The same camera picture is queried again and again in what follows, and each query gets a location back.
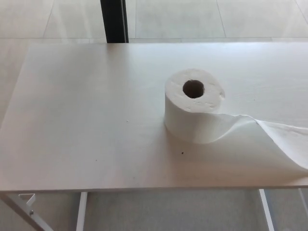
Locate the white toilet paper roll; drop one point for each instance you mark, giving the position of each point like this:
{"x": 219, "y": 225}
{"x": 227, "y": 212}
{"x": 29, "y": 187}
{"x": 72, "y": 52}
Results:
{"x": 183, "y": 115}

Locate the white table leg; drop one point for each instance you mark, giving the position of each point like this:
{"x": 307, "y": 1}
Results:
{"x": 266, "y": 211}
{"x": 81, "y": 211}

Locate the white diagonal table brace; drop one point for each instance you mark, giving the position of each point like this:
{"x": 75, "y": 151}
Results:
{"x": 21, "y": 211}

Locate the black window frame post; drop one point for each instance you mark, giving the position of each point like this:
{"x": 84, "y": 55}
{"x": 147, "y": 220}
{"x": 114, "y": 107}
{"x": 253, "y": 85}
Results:
{"x": 113, "y": 21}

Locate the white metal table bracket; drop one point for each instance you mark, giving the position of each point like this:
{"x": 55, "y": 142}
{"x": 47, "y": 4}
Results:
{"x": 30, "y": 201}

